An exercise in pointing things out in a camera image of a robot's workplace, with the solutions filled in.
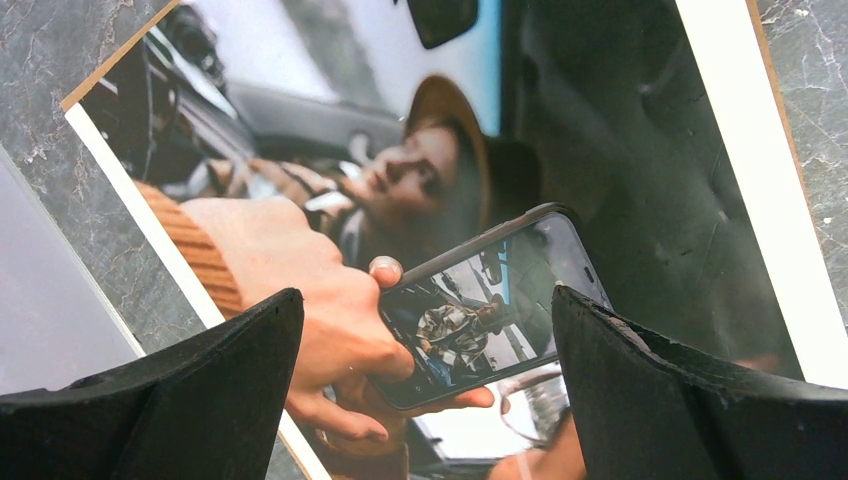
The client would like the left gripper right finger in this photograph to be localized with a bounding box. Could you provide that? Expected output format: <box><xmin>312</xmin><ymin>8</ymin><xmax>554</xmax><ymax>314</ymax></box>
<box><xmin>552</xmin><ymin>286</ymin><xmax>847</xmax><ymax>479</ymax></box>

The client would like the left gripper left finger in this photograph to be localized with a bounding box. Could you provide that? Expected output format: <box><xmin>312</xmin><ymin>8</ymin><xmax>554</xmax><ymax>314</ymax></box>
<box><xmin>1</xmin><ymin>288</ymin><xmax>304</xmax><ymax>479</ymax></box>

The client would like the wooden backing board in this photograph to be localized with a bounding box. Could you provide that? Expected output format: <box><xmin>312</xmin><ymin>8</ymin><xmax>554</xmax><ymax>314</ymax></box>
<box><xmin>59</xmin><ymin>0</ymin><xmax>813</xmax><ymax>480</ymax></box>

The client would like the photo print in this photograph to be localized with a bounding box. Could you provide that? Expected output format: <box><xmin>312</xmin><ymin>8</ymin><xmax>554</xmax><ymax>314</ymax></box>
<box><xmin>71</xmin><ymin>1</ymin><xmax>847</xmax><ymax>479</ymax></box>

